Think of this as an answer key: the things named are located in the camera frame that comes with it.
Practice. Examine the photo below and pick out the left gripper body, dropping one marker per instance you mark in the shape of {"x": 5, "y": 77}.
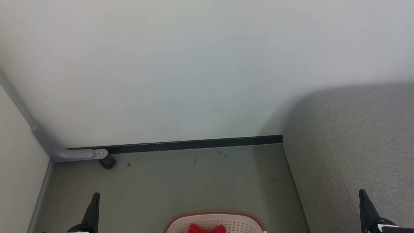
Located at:
{"x": 84, "y": 228}

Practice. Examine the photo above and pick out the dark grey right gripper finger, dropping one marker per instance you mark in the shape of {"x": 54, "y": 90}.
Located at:
{"x": 367, "y": 210}

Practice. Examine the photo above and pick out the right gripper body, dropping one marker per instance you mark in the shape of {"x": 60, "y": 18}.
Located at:
{"x": 386, "y": 227}

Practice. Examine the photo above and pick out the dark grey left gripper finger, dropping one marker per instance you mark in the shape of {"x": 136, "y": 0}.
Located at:
{"x": 93, "y": 212}

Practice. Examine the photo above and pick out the red garment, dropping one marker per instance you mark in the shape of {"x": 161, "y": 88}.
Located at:
{"x": 207, "y": 229}

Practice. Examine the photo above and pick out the grey fabric sofa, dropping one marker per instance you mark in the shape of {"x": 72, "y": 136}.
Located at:
{"x": 352, "y": 145}

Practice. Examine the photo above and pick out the black caster wheel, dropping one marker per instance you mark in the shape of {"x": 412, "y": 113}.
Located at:
{"x": 108, "y": 162}

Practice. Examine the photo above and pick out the grey panel edge trim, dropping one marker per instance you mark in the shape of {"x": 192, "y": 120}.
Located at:
{"x": 40, "y": 194}

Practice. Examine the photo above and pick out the black baseboard strip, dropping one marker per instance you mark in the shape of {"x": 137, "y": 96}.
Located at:
{"x": 194, "y": 144}

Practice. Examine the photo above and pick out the cream perforated laundry basket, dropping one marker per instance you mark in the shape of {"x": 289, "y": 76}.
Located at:
{"x": 239, "y": 221}

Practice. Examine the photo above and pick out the grey metal partition foot bracket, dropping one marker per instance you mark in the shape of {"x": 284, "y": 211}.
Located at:
{"x": 64, "y": 154}

